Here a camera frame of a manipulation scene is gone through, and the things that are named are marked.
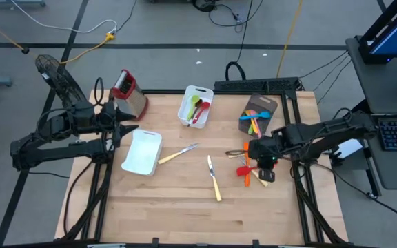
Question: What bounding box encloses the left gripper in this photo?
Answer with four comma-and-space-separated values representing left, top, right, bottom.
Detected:
96, 101, 140, 148

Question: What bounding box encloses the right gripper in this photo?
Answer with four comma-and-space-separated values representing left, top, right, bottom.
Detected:
225, 136, 283, 169

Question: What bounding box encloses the red silicone spatula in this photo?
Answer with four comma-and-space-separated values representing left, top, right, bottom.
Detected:
236, 165, 260, 177

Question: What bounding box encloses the orange silicone spatula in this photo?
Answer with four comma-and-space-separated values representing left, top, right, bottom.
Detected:
242, 142, 253, 188

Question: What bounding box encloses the yellow silicone spatula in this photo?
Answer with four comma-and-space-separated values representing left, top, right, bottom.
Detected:
245, 110, 258, 135

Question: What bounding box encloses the red silicone spoon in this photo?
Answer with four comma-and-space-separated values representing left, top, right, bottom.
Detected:
192, 101, 211, 125

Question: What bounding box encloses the red and silver grater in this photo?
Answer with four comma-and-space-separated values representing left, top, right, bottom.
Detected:
110, 68, 150, 121

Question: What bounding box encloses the large white plastic bin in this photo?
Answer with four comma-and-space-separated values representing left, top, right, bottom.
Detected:
121, 129, 163, 177

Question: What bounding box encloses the small white plastic bin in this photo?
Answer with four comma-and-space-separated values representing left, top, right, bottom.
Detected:
177, 85, 215, 130

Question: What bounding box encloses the gray translucent plastic bin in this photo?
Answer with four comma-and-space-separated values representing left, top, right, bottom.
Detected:
238, 92, 278, 139

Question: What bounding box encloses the black floor fan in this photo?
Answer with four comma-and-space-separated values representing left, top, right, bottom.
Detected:
34, 54, 88, 111

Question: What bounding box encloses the gray side desk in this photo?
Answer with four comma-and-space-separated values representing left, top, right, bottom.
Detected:
345, 36, 397, 190

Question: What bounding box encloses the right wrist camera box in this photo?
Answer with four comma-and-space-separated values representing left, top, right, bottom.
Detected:
258, 167, 276, 183

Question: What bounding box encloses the black aluminium table frame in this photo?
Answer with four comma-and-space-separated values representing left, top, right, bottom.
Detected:
55, 89, 349, 248

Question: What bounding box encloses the yellow extension cord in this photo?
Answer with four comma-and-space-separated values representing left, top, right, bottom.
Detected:
0, 12, 116, 65

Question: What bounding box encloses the thick black cable loop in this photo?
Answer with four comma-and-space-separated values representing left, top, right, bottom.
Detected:
225, 61, 247, 82

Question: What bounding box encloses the hanging yellow cable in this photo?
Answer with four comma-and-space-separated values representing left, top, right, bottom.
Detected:
276, 0, 305, 79

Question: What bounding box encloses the black power cable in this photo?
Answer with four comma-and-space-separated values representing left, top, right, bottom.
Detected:
314, 161, 397, 225

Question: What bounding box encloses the white floor cable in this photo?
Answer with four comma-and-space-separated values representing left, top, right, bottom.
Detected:
10, 0, 118, 35

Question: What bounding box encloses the black floor cable bundle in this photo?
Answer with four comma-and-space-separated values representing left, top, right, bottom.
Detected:
191, 0, 265, 34

